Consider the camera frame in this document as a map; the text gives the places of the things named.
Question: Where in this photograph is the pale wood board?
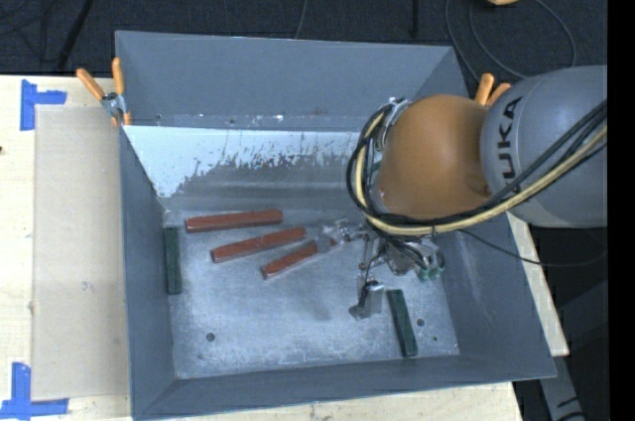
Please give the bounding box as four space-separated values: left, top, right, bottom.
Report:
30 104 131 403

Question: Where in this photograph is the black cylinder on white bracket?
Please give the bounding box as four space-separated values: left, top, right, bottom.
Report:
348 278 386 322

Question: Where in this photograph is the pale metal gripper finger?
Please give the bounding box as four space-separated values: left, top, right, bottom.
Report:
318 218 351 236
316 234 351 257

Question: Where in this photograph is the red-brown flat block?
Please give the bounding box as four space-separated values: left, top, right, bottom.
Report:
260 240 319 281
185 209 285 234
209 225 309 265

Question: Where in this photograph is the dark green flat block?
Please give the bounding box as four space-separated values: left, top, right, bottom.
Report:
163 225 184 296
386 289 419 358

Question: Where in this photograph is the grey metal bin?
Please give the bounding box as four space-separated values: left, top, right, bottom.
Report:
114 30 558 420

